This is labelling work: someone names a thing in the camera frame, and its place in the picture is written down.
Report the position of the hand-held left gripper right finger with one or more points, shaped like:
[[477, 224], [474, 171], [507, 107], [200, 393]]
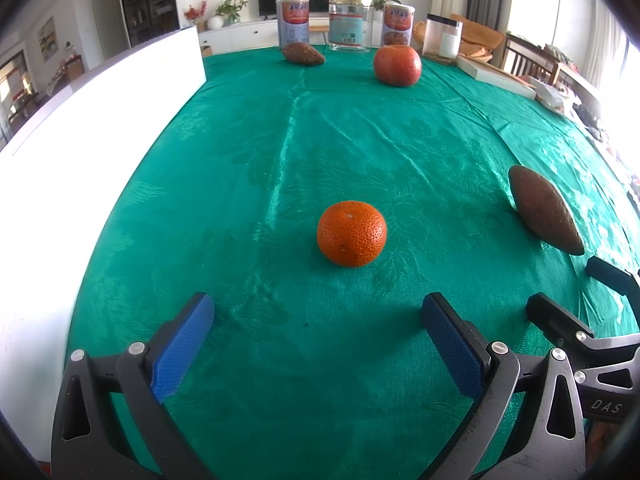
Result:
[[452, 345]]

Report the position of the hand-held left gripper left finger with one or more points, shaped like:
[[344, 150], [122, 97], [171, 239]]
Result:
[[182, 345]]

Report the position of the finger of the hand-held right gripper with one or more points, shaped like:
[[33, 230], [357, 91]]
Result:
[[612, 275], [555, 319]]

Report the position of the brown oval fruit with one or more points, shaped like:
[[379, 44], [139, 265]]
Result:
[[545, 210], [303, 53]]

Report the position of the small orange tangerine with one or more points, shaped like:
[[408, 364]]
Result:
[[352, 234]]

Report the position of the white plastic bag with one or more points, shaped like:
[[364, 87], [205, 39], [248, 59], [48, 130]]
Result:
[[555, 96]]

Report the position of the wooden desk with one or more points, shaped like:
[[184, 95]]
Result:
[[575, 72]]

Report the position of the green tablecloth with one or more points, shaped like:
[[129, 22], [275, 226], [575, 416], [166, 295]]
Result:
[[350, 150]]

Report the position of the flat white orange box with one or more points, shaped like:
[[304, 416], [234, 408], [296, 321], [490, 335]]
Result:
[[495, 77]]

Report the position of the wooden slatted chair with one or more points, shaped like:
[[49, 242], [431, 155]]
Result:
[[530, 57]]

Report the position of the orange lounge chair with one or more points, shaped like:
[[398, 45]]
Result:
[[482, 40]]

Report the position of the woven coaster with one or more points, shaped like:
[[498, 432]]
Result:
[[442, 62]]

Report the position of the red apple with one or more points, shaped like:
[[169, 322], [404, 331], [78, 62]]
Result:
[[397, 65]]

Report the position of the black lid clear jar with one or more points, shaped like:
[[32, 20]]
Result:
[[442, 37]]

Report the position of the brown cardboard box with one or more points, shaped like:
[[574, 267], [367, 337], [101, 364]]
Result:
[[206, 51]]

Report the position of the white television cabinet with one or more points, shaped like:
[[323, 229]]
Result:
[[240, 35]]

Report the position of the round white vase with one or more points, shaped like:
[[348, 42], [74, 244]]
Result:
[[215, 22]]

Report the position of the red label tin can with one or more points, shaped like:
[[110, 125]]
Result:
[[293, 22], [398, 25]]

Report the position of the white door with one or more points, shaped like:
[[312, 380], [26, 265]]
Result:
[[107, 22]]

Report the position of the red flower bouquet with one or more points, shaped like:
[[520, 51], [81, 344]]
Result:
[[195, 12]]

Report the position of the clear glass jar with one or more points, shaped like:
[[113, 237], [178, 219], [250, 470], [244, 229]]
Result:
[[350, 25]]

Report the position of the green plant in vase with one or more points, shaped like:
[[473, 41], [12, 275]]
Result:
[[231, 10]]

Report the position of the dark glass display cabinet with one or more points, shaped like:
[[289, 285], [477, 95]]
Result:
[[147, 2]]

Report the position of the framed wall painting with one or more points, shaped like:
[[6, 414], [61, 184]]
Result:
[[48, 40]]

